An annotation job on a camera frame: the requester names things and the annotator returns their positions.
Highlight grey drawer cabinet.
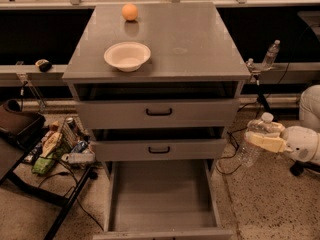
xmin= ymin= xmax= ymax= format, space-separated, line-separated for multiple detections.
xmin=62 ymin=1 xmax=252 ymax=240

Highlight wire basket of snacks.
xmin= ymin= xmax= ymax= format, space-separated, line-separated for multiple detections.
xmin=40 ymin=117 xmax=96 ymax=165

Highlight person leg light trousers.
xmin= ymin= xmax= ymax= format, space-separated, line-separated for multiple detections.
xmin=299 ymin=85 xmax=320 ymax=132

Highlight white paper bowl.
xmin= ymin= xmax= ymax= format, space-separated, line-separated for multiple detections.
xmin=104 ymin=42 xmax=151 ymax=72

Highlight black chair caster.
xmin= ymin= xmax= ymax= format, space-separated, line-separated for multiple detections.
xmin=290 ymin=161 xmax=320 ymax=176

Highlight brown bag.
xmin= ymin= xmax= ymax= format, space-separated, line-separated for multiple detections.
xmin=0 ymin=99 xmax=45 ymax=150

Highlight grey top drawer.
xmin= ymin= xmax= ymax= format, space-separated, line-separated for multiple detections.
xmin=76 ymin=99 xmax=239 ymax=129

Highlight clear plastic water bottle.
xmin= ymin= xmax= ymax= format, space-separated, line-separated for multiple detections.
xmin=237 ymin=112 xmax=285 ymax=167

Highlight grey middle drawer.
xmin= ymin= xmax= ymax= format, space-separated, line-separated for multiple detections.
xmin=92 ymin=139 xmax=226 ymax=161

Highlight background clear water bottle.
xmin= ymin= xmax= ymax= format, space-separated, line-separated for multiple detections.
xmin=262 ymin=40 xmax=280 ymax=70

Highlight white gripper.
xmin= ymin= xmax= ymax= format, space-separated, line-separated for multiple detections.
xmin=245 ymin=126 xmax=319 ymax=163

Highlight black tripod stand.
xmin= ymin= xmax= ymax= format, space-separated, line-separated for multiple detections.
xmin=245 ymin=58 xmax=272 ymax=113

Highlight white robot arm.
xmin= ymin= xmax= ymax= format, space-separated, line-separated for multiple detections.
xmin=245 ymin=126 xmax=320 ymax=165

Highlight green snack bag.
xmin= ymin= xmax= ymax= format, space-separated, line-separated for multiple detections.
xmin=31 ymin=152 xmax=62 ymax=175

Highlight black tape measure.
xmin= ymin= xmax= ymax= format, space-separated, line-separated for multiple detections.
xmin=35 ymin=59 xmax=52 ymax=73

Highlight orange fruit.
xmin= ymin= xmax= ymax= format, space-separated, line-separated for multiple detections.
xmin=122 ymin=4 xmax=138 ymax=21

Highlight grey open bottom drawer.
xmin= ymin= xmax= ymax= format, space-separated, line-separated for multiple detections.
xmin=93 ymin=160 xmax=232 ymax=240

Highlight black power adapter cable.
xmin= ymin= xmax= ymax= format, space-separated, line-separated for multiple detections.
xmin=214 ymin=63 xmax=291 ymax=176

